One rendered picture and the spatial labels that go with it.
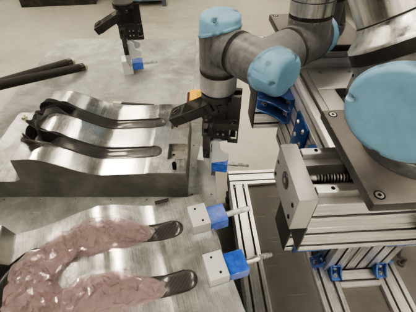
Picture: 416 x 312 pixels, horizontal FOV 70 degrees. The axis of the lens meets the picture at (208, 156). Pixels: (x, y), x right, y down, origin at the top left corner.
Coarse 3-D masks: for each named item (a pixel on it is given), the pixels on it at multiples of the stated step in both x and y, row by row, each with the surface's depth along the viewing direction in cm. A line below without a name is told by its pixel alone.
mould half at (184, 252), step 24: (72, 216) 58; (96, 216) 57; (120, 216) 58; (144, 216) 61; (168, 216) 62; (0, 240) 52; (24, 240) 56; (48, 240) 56; (168, 240) 58; (192, 240) 58; (216, 240) 58; (72, 264) 51; (96, 264) 50; (120, 264) 51; (144, 264) 53; (168, 264) 55; (192, 264) 55; (216, 288) 52
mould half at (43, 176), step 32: (64, 96) 79; (64, 128) 71; (96, 128) 75; (160, 128) 76; (0, 160) 72; (32, 160) 63; (64, 160) 65; (96, 160) 69; (128, 160) 69; (160, 160) 68; (0, 192) 71; (32, 192) 71; (64, 192) 71; (96, 192) 71; (128, 192) 71; (160, 192) 71
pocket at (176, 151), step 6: (174, 144) 73; (180, 144) 73; (186, 144) 72; (168, 150) 71; (174, 150) 74; (180, 150) 74; (186, 150) 73; (168, 156) 71; (174, 156) 73; (180, 156) 73; (186, 156) 71
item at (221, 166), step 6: (198, 156) 74; (198, 162) 74; (216, 162) 75; (222, 162) 75; (228, 162) 76; (234, 162) 76; (198, 168) 76; (204, 168) 75; (210, 168) 75; (216, 168) 75; (222, 168) 75; (204, 174) 77; (210, 174) 77
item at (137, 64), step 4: (124, 56) 111; (124, 60) 109; (132, 60) 112; (136, 60) 112; (140, 60) 112; (156, 60) 113; (124, 64) 109; (128, 64) 109; (132, 64) 110; (136, 64) 110; (140, 64) 111; (144, 64) 113; (124, 68) 110; (128, 68) 110; (132, 68) 111; (136, 68) 111; (140, 68) 112; (124, 72) 111; (128, 72) 111; (132, 72) 112
